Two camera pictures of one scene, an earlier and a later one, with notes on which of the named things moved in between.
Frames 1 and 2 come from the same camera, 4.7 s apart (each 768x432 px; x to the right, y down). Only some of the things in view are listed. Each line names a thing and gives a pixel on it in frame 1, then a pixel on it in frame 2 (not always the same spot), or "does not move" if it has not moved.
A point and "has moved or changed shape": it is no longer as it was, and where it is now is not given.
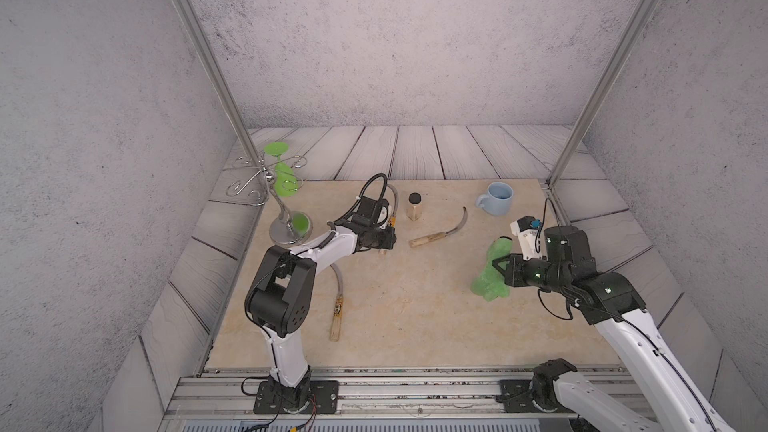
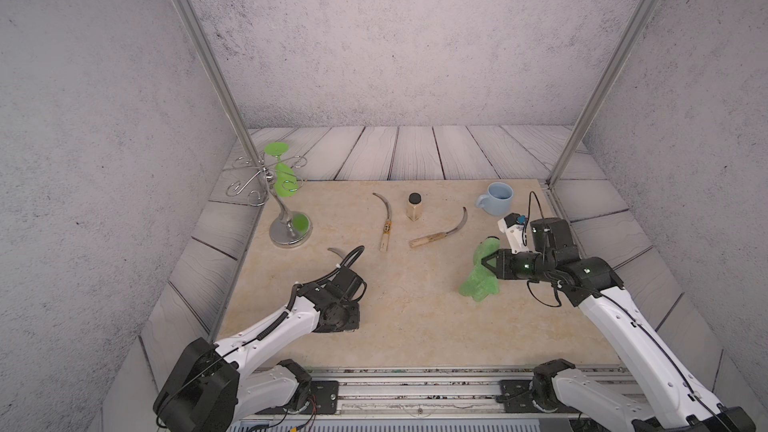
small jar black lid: [414, 206] does not move
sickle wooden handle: [419, 241] does not move
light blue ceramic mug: [498, 198] does not move
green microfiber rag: [492, 284] has moved or changed shape
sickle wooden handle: [394, 216] has moved or changed shape
